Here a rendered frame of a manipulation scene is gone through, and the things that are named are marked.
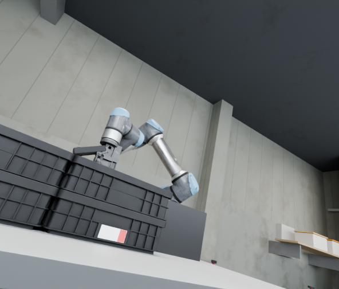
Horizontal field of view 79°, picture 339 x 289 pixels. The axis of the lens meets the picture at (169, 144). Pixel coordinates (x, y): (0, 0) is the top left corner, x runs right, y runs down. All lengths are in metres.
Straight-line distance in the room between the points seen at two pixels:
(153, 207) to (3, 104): 2.65
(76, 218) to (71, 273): 0.35
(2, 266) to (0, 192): 0.35
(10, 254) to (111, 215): 0.42
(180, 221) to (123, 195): 0.43
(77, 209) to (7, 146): 0.26
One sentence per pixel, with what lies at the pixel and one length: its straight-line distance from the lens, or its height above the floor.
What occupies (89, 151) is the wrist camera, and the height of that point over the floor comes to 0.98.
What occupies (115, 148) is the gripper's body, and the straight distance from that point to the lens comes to 0.84.
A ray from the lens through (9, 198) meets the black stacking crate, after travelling 0.68.
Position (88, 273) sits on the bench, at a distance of 0.38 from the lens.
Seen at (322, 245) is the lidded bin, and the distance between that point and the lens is 5.12.
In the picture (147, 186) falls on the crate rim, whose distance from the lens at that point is 0.78.
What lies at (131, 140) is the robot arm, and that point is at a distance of 0.93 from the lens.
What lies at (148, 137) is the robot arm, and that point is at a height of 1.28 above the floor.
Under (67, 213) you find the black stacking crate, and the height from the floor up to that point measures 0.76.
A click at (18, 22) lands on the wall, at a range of 3.82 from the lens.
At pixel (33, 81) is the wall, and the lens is 3.33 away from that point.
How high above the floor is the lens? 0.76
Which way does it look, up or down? 24 degrees up
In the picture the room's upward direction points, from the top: 14 degrees clockwise
